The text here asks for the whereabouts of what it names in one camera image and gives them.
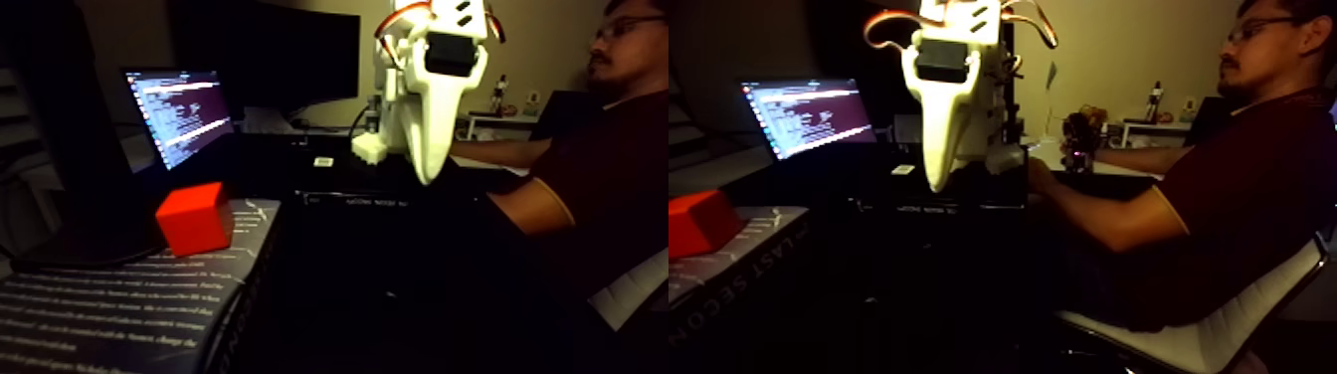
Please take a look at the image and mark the red cube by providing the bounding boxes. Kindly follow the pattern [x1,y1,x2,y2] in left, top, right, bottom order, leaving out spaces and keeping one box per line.
[154,181,236,259]

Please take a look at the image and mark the dark leader arm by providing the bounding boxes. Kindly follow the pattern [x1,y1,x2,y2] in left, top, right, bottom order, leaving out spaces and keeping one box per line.
[1061,104,1111,175]

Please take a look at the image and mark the person's left hand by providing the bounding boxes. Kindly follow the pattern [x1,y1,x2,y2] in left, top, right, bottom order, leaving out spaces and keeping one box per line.
[1029,156,1058,200]

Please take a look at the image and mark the black box with white lettering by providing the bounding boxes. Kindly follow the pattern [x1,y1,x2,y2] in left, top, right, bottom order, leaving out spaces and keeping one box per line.
[295,188,492,210]

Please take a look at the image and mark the black computer monitor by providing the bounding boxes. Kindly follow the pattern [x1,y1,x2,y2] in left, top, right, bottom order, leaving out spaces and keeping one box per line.
[167,0,362,118]

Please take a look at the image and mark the laptop with lit screen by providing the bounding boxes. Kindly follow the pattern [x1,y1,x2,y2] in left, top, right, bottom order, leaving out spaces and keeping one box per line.
[121,68,240,174]

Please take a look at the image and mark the black stand with round base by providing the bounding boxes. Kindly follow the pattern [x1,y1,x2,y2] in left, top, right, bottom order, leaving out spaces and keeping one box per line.
[0,0,200,276]

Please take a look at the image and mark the black book with white text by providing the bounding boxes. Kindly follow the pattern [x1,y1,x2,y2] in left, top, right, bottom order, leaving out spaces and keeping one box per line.
[0,198,284,374]

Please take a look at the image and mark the white side table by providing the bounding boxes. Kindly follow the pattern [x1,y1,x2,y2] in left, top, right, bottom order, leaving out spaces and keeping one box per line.
[1117,117,1195,147]

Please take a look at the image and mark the white chair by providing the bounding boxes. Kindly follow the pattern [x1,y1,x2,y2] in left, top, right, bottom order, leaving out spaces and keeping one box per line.
[1054,235,1333,374]

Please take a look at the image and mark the person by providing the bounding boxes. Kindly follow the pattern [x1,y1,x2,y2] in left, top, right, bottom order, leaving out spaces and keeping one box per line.
[1096,0,1337,330]

